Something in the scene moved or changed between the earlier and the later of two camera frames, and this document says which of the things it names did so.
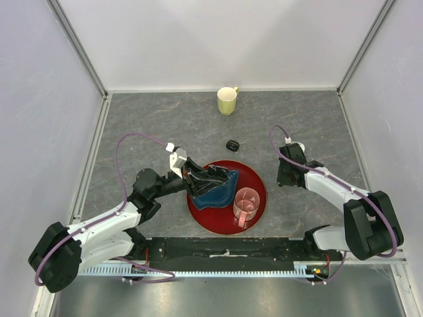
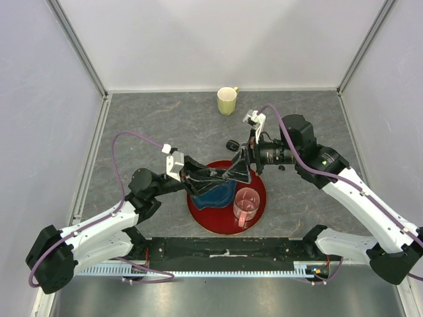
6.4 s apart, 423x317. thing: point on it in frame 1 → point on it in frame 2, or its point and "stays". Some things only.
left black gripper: [189, 183] stays
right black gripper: [280, 179] → [242, 172]
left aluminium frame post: [69, 30] stays
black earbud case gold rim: [232, 145] stays
